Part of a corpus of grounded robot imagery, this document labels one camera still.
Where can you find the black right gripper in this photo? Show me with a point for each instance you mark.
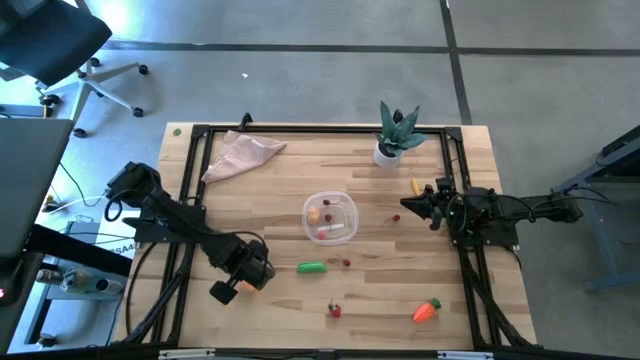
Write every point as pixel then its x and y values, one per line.
pixel 445 202

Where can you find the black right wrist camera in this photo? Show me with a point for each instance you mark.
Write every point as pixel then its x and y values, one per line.
pixel 436 221

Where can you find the red toy strawberry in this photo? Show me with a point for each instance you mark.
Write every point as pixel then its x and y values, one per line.
pixel 334 310

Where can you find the grey desk top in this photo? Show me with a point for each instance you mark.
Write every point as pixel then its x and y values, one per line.
pixel 30 175

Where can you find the black equipment box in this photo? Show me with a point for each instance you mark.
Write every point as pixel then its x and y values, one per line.
pixel 17 300

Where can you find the pale pink cloth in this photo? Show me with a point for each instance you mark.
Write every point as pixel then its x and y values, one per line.
pixel 240 155

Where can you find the green toy pea pod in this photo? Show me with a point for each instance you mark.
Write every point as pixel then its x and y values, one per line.
pixel 312 267

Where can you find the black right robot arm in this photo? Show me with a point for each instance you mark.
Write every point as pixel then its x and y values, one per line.
pixel 500 210

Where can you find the clear plastic tupperware container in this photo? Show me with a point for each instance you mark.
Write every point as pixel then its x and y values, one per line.
pixel 347 210

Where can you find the yellow toy chili pepper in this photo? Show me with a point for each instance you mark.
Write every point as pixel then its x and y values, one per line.
pixel 414 186

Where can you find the green plant in white pot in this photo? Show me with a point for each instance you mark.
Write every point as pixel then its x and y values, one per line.
pixel 397 135

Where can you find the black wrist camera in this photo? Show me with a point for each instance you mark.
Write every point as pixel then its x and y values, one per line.
pixel 436 221
pixel 223 292

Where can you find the white edge bracket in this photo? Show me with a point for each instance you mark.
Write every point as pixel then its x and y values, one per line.
pixel 186 354
pixel 465 355

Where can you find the white paper sheet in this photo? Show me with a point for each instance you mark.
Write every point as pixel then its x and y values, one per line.
pixel 107 235

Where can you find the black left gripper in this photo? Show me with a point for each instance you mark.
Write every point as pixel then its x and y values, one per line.
pixel 255 265

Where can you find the small red toy berry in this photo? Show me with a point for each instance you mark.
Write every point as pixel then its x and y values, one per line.
pixel 322 234

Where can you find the black desk leg beam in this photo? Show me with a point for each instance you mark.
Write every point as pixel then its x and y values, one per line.
pixel 75 247

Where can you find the blue grey metal desk frame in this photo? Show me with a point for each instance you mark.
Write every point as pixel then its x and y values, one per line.
pixel 597 235

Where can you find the black frame clamp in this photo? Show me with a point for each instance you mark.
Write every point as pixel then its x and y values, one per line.
pixel 245 119

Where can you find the red toy cherry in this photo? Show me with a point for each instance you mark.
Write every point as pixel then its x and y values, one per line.
pixel 328 218
pixel 396 218
pixel 346 262
pixel 326 202

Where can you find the black office chair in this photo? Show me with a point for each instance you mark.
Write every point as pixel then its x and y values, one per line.
pixel 50 40

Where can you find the yellow orange toy fruit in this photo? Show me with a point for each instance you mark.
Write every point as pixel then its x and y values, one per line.
pixel 313 215

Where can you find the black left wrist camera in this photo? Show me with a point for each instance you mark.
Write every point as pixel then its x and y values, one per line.
pixel 223 292

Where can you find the orange toy carrot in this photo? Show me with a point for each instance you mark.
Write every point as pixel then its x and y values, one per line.
pixel 425 312

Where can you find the black aluminium table frame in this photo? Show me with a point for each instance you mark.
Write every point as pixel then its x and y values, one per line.
pixel 300 129

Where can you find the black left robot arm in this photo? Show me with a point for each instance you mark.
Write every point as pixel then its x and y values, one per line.
pixel 175 212

